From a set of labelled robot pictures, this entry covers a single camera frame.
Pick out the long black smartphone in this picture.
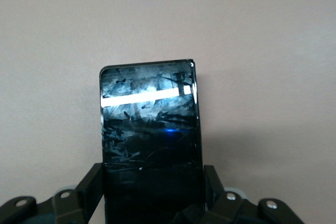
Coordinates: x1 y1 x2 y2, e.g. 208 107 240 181
99 58 205 224

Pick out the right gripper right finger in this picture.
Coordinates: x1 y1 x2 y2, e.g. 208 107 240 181
181 165 305 224

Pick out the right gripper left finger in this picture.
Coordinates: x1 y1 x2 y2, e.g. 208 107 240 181
0 163 106 224

